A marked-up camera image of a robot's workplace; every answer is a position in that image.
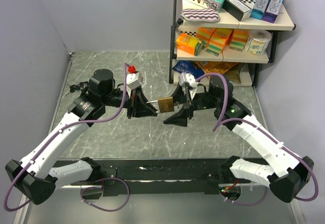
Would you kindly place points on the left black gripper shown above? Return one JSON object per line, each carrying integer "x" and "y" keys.
{"x": 137, "y": 104}

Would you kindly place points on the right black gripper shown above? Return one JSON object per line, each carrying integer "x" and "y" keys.
{"x": 180, "y": 118}

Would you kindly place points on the large brass padlock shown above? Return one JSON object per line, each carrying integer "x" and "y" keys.
{"x": 165, "y": 104}

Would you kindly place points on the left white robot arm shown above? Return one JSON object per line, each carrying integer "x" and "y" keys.
{"x": 35, "y": 175}

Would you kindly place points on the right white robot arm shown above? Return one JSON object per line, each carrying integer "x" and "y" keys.
{"x": 285, "y": 173}

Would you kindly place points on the blue snack bag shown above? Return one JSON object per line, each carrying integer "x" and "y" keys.
{"x": 186, "y": 66}

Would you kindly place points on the orange snack bag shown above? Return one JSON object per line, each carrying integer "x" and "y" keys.
{"x": 204, "y": 67}

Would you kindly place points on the black padlock with keys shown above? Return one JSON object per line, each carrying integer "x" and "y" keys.
{"x": 78, "y": 87}

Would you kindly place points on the dark brown snack bag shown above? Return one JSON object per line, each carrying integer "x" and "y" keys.
{"x": 233, "y": 72}

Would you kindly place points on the orange carton box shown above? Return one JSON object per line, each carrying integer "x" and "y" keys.
{"x": 189, "y": 44}

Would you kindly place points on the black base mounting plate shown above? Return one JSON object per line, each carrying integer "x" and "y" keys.
{"x": 161, "y": 176}

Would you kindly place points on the middle sponge pack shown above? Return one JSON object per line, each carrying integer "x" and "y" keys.
{"x": 218, "y": 40}

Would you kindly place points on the sponge pack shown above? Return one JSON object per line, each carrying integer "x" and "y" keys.
{"x": 204, "y": 34}
{"x": 218, "y": 40}
{"x": 238, "y": 39}

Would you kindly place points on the left sponge pack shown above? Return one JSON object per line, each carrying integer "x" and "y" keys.
{"x": 204, "y": 34}

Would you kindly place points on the right sponge pack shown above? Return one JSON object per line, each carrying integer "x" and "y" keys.
{"x": 238, "y": 39}

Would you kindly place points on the striped sleep mask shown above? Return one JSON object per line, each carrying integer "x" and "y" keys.
{"x": 200, "y": 15}

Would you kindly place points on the toilet paper roll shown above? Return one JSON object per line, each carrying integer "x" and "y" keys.
{"x": 257, "y": 42}

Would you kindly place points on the black white carton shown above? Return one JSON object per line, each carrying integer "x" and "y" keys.
{"x": 237, "y": 9}

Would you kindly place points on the blue toothpaste box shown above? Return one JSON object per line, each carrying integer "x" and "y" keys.
{"x": 259, "y": 9}

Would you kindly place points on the purple toothpaste box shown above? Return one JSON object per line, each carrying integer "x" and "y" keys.
{"x": 272, "y": 11}

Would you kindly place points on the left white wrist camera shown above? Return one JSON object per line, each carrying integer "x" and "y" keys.
{"x": 133, "y": 80}

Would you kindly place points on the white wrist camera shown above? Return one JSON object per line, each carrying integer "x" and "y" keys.
{"x": 188, "y": 83}
{"x": 133, "y": 80}

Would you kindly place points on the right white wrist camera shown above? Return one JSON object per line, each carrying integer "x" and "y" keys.
{"x": 188, "y": 83}

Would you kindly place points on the black frame beige shelf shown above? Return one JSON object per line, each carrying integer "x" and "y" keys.
{"x": 252, "y": 63}

